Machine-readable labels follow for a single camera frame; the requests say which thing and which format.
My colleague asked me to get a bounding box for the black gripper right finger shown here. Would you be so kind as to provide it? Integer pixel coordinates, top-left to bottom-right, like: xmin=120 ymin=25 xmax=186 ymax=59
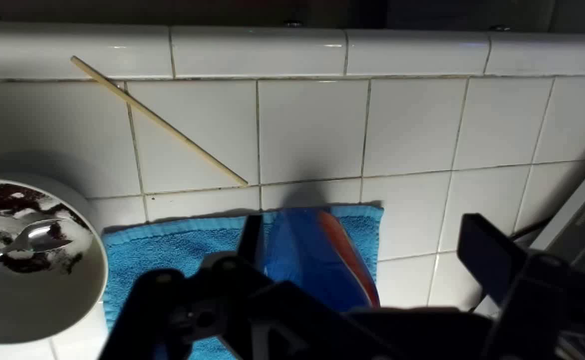
xmin=455 ymin=212 xmax=585 ymax=360

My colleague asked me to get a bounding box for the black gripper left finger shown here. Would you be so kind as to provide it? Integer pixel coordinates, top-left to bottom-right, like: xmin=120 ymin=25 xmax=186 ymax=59
xmin=98 ymin=210 xmax=275 ymax=360

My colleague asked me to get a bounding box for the blue spray bottle red trigger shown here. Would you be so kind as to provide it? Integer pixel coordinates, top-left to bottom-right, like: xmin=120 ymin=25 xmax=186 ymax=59
xmin=259 ymin=206 xmax=381 ymax=314

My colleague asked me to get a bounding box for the blue terry towel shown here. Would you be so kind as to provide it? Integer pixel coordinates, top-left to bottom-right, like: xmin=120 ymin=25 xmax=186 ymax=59
xmin=100 ymin=201 xmax=385 ymax=360

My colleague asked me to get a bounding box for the white ceramic bowl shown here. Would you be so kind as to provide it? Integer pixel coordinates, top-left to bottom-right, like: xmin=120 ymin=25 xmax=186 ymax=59
xmin=0 ymin=175 xmax=110 ymax=345

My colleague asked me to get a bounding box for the metal spoon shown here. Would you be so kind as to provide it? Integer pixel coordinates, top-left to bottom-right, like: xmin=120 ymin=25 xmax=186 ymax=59
xmin=0 ymin=218 xmax=60 ymax=269

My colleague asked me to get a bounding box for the wooden chopstick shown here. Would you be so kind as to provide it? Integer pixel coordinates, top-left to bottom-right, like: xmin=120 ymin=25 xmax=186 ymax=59
xmin=70 ymin=54 xmax=249 ymax=188

